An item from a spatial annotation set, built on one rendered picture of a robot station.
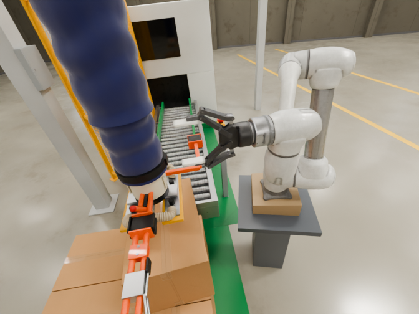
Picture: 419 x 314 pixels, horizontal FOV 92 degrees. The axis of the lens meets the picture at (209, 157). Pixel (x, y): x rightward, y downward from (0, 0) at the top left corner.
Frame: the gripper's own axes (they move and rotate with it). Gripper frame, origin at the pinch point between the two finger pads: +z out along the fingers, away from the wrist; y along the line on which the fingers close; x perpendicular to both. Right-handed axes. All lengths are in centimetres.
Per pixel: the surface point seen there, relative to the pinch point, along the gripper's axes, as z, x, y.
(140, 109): 12.6, 18.9, -4.9
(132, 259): 23.1, -12.4, 33.5
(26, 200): 232, 175, 158
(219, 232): -15, 71, 158
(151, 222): 17.1, -0.3, 32.0
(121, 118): 18.7, 15.2, -4.2
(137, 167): 19.8, 15.3, 16.7
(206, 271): 1, -3, 73
